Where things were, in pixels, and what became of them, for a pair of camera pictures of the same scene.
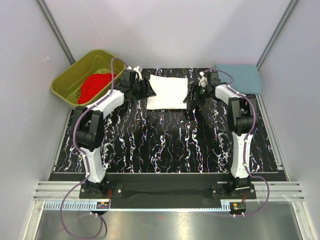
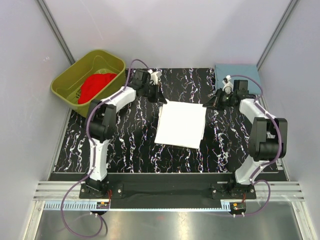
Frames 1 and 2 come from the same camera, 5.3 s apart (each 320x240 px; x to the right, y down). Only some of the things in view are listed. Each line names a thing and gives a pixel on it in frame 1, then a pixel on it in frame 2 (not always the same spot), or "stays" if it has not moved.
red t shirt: x=93 y=86 stays
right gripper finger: x=189 y=97 → x=211 y=103
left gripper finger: x=149 y=90 → x=161 y=98
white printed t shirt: x=170 y=93 → x=181 y=124
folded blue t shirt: x=245 y=78 stays
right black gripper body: x=201 y=93 → x=223 y=99
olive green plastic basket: x=88 y=79 stays
